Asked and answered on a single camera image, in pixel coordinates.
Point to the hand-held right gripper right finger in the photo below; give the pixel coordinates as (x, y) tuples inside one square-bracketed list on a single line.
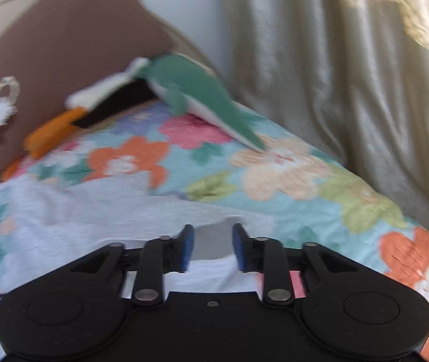
[(238, 250)]

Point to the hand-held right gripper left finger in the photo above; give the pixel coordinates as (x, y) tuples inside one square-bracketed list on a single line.
[(188, 250)]

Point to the grey cat-face t-shirt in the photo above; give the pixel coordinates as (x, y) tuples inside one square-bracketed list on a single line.
[(67, 226)]

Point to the floral quilted bedspread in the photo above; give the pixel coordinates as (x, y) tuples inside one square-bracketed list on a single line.
[(275, 181)]

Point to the green and white plush toy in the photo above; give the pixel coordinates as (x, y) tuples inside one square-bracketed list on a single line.
[(199, 90)]

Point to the white orange black goose plush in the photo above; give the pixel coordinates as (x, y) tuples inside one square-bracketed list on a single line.
[(48, 132)]

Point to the beige curtain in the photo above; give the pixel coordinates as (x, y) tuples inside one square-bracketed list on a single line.
[(350, 83)]

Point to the brown pillow with cloud print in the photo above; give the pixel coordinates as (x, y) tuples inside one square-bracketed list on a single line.
[(67, 45)]

